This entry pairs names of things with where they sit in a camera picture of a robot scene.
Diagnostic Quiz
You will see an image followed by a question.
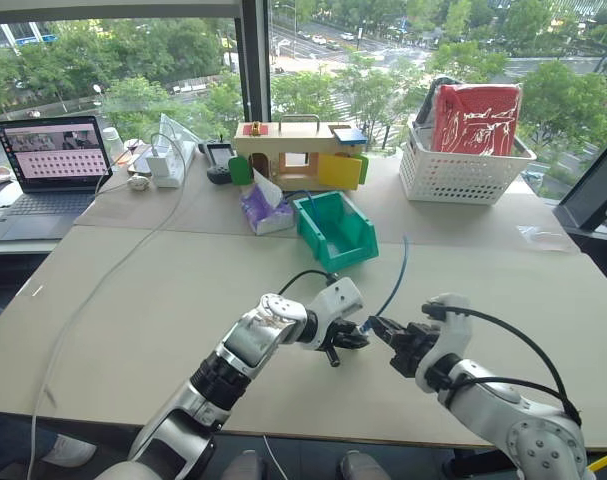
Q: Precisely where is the white power strip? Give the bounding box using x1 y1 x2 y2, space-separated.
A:
145 112 204 189

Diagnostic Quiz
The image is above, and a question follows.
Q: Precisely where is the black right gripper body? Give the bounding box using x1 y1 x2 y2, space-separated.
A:
389 322 442 379

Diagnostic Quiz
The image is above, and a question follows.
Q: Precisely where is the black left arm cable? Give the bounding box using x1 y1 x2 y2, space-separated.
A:
276 269 340 296

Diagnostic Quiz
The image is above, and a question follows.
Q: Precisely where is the black monitor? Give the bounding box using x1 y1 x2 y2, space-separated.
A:
556 128 607 236

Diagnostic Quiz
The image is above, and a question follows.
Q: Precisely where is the white charger cable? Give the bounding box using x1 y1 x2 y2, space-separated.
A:
26 131 190 480

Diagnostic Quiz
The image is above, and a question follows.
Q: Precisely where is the blue cable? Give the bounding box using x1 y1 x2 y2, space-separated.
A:
366 233 412 335
281 189 330 221

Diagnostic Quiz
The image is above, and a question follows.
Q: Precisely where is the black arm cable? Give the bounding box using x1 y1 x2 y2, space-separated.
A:
276 269 340 296
421 299 583 427

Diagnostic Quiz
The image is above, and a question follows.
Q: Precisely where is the purple tissue pack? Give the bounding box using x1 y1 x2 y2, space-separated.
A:
239 171 296 237

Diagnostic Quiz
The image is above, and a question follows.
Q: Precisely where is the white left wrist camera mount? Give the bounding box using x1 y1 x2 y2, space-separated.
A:
302 276 365 352

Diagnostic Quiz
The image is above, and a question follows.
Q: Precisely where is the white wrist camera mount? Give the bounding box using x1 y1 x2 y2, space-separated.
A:
414 293 472 392
302 276 365 352

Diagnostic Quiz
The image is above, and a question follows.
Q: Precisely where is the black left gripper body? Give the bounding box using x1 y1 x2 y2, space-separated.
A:
320 319 358 369

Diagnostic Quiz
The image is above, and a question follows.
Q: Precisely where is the grey laptop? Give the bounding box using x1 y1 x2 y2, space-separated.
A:
0 115 115 243

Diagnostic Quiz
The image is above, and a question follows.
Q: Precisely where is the person's leg in jeans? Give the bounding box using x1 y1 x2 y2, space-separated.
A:
0 297 60 480

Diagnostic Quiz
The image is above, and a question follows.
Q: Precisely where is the clear plastic bag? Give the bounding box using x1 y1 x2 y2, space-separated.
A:
514 223 580 254

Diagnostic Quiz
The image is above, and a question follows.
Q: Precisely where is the black flat item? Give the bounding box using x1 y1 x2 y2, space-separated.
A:
413 75 449 127

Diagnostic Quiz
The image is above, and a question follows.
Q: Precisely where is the green plastic bin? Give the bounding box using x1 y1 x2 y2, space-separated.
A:
291 191 380 274

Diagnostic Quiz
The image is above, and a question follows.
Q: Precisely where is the clear plastic cup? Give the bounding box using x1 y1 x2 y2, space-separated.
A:
100 126 127 162

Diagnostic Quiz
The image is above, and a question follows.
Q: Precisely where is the dark window frame post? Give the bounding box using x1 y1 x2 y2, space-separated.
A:
234 0 273 151

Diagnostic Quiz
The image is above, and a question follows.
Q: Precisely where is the black handheld controller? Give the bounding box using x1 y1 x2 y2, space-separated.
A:
198 133 235 186

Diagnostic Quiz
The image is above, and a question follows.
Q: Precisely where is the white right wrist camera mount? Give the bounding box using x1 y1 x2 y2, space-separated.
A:
414 293 472 392

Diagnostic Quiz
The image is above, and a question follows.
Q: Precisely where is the wooden latch box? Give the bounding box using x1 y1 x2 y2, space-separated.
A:
227 114 370 192

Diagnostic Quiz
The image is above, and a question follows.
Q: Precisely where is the white perforated plastic basket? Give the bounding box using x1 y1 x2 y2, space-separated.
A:
398 122 538 207

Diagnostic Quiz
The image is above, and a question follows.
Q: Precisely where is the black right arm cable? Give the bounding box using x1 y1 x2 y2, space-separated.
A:
421 299 583 427

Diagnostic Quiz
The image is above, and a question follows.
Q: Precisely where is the white shoe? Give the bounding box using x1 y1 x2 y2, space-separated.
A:
41 433 98 469

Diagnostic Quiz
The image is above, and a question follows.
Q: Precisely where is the red package in plastic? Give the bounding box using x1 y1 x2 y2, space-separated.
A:
431 83 524 154

